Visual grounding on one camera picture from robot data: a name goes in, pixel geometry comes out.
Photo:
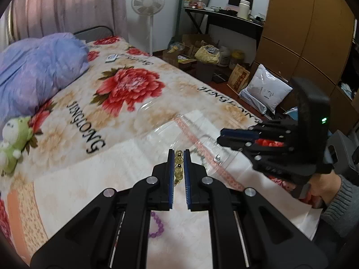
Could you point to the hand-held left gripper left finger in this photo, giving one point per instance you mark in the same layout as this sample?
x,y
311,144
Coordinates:
x,y
171,182

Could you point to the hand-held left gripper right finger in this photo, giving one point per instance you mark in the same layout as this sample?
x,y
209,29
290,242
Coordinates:
x,y
188,186

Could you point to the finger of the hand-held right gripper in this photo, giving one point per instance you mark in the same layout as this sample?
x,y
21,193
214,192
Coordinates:
x,y
238,133
235,143

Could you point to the clear plastic zip bag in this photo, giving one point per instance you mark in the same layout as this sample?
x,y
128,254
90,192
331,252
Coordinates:
x,y
193,134

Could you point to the person's right forearm grey sleeve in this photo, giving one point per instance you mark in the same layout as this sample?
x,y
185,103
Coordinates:
x,y
340,210

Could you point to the person's right hand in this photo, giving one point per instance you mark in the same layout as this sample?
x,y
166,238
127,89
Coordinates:
x,y
325,186

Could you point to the white pillow in plastic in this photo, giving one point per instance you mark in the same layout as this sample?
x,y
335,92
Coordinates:
x,y
266,89

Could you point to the grey plastic stool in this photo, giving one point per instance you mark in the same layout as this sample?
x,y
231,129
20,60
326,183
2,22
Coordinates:
x,y
343,151

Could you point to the brown patterned gift box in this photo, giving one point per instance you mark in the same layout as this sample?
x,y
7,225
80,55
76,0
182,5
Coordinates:
x,y
239,78

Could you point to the yellow lidded jar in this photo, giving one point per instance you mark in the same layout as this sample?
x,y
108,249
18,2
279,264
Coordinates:
x,y
237,58

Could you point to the brown wooden wardrobe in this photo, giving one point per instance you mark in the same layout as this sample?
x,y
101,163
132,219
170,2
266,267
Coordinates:
x,y
303,33

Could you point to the yellow plastic bag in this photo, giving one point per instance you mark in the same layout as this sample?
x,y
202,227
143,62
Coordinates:
x,y
207,55

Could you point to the open cardboard box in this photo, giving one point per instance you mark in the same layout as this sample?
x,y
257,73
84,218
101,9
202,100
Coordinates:
x,y
179,58

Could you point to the large cardboard box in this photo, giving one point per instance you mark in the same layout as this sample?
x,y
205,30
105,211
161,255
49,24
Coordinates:
x,y
196,40

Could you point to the floral printed blanket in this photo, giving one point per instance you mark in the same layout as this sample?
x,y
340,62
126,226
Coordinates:
x,y
126,89

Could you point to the black desk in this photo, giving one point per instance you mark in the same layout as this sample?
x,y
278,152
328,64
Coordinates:
x,y
224,19

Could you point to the white thermos bottle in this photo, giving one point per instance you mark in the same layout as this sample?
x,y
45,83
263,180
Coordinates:
x,y
244,9

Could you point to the small white blue label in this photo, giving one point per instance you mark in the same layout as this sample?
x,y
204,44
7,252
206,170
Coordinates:
x,y
111,58

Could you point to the white standing fan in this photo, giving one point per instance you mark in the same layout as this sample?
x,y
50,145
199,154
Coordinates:
x,y
148,2

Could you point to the green plush toy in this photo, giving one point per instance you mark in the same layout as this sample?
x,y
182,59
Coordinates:
x,y
15,140

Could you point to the black metal bed headboard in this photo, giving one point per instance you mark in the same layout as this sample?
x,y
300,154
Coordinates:
x,y
95,32

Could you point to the purple quilt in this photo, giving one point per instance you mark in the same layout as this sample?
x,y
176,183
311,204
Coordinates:
x,y
36,67

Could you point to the pink curtain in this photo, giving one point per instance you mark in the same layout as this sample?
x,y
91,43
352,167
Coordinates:
x,y
70,5

